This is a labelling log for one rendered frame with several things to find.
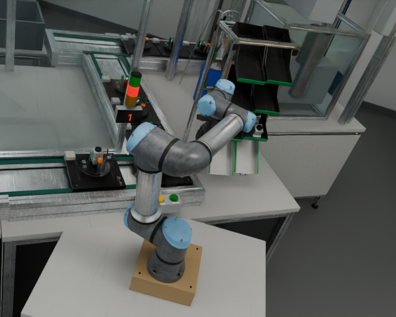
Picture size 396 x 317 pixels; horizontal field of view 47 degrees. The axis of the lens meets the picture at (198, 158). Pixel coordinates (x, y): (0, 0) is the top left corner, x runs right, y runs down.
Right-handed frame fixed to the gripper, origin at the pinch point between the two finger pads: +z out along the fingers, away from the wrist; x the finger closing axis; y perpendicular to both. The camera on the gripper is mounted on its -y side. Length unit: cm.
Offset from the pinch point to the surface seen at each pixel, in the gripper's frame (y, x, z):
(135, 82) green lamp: -29.4, -24.6, -15.2
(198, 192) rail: -2.0, 8.2, 27.7
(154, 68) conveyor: -137, 31, 35
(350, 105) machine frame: -73, 159, 20
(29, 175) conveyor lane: -24, -67, 32
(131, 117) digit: -29.1, -23.2, 3.4
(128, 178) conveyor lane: -18.3, -22.1, 31.7
